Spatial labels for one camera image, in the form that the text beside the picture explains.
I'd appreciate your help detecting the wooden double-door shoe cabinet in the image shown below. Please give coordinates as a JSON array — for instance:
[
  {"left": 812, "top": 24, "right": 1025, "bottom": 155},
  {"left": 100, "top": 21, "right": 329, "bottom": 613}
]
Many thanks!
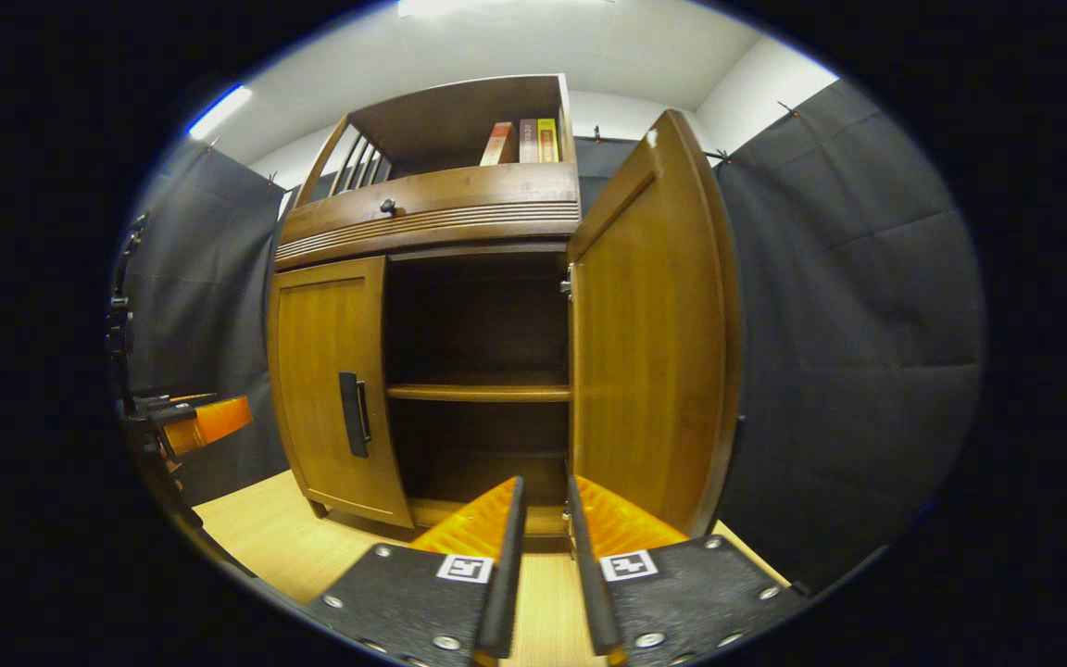
[{"left": 265, "top": 74, "right": 743, "bottom": 555}]

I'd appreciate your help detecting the small ceiling light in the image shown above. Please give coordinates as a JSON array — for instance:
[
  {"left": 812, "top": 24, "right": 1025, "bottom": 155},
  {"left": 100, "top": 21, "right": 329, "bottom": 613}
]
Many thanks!
[{"left": 188, "top": 85, "right": 254, "bottom": 140}]

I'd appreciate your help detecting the large ceiling light panel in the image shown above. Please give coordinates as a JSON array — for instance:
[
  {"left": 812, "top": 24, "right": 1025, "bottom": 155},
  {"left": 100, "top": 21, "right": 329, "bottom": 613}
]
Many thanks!
[{"left": 397, "top": 0, "right": 618, "bottom": 18}]

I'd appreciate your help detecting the black backdrop cloth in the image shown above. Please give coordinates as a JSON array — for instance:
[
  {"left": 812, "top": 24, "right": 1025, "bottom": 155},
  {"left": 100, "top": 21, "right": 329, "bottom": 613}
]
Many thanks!
[{"left": 112, "top": 79, "right": 988, "bottom": 594}]

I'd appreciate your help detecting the black door handle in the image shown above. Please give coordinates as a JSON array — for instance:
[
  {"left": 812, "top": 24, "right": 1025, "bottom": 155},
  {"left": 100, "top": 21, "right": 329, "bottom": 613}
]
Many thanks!
[{"left": 339, "top": 371, "right": 372, "bottom": 459}]

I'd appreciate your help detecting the wooden inner shelf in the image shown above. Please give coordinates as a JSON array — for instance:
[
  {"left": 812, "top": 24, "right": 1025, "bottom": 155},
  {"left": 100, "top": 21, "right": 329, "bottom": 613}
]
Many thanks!
[{"left": 386, "top": 382, "right": 571, "bottom": 403}]

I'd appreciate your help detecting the wooden cabinet door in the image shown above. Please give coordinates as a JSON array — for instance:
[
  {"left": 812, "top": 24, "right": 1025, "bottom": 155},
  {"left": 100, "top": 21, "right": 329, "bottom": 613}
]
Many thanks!
[
  {"left": 568, "top": 109, "right": 743, "bottom": 540},
  {"left": 267, "top": 257, "right": 416, "bottom": 529}
]

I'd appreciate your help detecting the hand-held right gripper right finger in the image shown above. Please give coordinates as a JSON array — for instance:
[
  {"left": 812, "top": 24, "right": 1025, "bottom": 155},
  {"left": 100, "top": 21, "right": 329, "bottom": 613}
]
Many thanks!
[{"left": 566, "top": 472, "right": 808, "bottom": 667}]

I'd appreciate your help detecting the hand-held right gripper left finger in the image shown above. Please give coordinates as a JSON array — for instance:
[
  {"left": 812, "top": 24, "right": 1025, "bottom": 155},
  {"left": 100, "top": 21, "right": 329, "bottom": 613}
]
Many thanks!
[{"left": 307, "top": 475, "right": 527, "bottom": 667}]

